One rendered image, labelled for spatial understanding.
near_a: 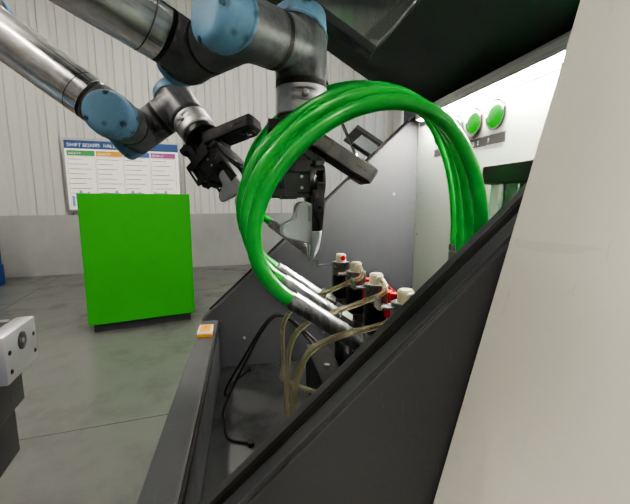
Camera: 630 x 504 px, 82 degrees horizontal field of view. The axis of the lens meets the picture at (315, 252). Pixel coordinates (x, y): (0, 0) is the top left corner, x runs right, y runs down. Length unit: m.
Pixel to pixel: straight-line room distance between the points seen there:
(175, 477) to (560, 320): 0.38
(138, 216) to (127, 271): 0.53
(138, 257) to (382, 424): 3.66
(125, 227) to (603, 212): 3.73
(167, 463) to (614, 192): 0.46
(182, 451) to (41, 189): 7.02
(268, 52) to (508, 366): 0.44
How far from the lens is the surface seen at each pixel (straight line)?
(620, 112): 0.24
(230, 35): 0.49
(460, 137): 0.37
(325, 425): 0.26
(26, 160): 7.51
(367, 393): 0.25
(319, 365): 0.59
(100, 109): 0.72
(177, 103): 0.83
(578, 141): 0.25
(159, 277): 3.89
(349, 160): 0.56
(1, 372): 0.88
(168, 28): 0.59
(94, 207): 3.82
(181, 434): 0.52
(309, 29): 0.57
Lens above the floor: 1.23
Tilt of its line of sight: 8 degrees down
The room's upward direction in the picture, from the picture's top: straight up
